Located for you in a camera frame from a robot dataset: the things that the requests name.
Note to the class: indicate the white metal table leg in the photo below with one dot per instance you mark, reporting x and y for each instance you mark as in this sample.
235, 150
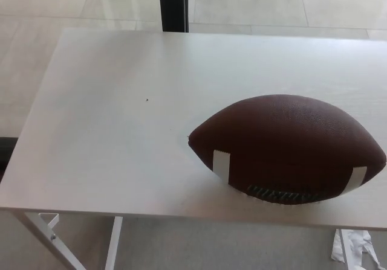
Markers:
113, 242
343, 239

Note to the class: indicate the white diagonal table brace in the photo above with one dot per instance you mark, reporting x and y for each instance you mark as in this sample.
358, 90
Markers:
54, 242

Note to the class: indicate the crumpled white paper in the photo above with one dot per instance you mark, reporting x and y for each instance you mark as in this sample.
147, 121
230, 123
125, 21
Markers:
359, 249

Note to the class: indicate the black vertical pillar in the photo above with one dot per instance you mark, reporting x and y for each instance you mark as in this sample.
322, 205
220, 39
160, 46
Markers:
173, 4

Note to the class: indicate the brown leather american football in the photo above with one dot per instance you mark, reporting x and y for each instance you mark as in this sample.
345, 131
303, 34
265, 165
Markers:
287, 137

